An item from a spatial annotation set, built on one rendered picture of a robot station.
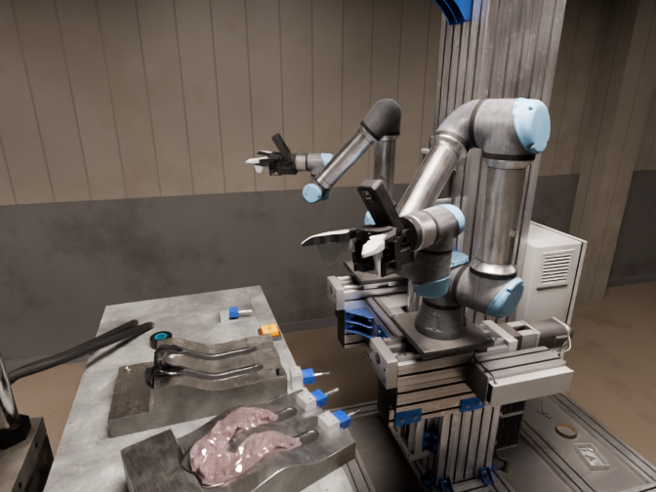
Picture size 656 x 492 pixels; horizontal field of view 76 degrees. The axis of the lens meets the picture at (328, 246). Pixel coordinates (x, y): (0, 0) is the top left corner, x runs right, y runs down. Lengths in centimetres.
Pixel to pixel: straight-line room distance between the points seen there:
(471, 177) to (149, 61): 206
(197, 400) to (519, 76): 131
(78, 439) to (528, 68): 164
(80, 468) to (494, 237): 119
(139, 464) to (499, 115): 112
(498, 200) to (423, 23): 226
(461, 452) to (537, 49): 144
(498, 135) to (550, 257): 63
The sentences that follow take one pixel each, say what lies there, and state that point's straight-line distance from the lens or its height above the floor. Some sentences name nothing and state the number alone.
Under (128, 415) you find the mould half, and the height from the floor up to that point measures 86.
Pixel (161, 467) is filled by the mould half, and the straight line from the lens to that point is 112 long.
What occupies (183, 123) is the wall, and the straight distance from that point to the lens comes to 285.
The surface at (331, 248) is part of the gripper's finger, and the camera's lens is 77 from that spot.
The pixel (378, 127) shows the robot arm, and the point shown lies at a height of 159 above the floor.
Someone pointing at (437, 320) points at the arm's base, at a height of 109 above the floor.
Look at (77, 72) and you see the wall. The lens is 292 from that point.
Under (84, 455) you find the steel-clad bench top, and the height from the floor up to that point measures 80.
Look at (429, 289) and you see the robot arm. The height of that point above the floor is 130.
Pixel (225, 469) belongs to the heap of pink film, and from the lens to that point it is 111.
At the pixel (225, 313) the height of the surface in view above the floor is 84.
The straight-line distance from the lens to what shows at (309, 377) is 143.
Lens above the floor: 168
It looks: 19 degrees down
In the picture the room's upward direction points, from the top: straight up
